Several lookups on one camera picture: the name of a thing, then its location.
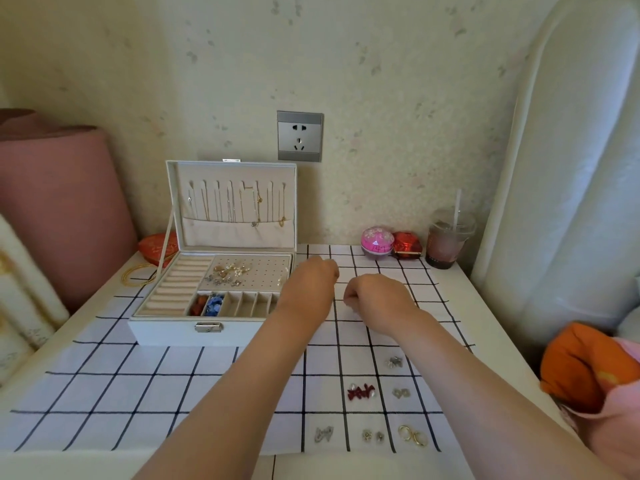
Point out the person's right hand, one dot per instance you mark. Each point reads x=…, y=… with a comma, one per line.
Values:
x=385, y=304

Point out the person's left hand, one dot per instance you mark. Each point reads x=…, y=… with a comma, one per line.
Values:
x=310, y=287

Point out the white wooden jewelry box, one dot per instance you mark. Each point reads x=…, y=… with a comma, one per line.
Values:
x=235, y=234

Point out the blue flower drop earring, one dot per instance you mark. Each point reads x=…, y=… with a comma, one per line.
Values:
x=212, y=308
x=219, y=299

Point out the red-brown drop earring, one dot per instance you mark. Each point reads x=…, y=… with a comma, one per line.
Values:
x=196, y=307
x=204, y=299

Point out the gold hoop earring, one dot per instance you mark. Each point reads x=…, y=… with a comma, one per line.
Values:
x=405, y=432
x=419, y=438

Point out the person's left forearm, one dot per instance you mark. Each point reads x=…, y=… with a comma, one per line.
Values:
x=235, y=404

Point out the person's right forearm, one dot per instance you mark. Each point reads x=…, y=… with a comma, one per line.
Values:
x=500, y=409

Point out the pink round trinket box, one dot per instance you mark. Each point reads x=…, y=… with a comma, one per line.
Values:
x=377, y=241

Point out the red faceted gift box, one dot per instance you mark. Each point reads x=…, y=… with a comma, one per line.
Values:
x=407, y=244

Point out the red heart-shaped box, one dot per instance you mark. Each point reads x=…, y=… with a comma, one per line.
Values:
x=155, y=247

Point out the clear plastic drink cup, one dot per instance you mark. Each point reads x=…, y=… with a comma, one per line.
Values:
x=447, y=242

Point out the white drinking straw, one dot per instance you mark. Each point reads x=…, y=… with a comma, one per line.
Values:
x=457, y=207

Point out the thin gold bangle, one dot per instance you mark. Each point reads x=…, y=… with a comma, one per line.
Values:
x=125, y=278

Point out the orange plush cushion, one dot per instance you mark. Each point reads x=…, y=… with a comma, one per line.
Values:
x=580, y=364

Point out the white black-grid table cloth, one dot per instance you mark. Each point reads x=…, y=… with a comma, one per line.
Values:
x=125, y=389

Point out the white padded headboard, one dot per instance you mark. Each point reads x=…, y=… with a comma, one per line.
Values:
x=565, y=169

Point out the pink rolled mat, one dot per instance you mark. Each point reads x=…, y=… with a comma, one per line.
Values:
x=60, y=209

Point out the pink plaid blanket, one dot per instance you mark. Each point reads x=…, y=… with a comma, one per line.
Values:
x=615, y=429

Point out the cream gold floral curtain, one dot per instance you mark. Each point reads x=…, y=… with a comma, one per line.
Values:
x=25, y=304

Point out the grey wall socket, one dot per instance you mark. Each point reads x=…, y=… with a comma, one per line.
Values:
x=300, y=136

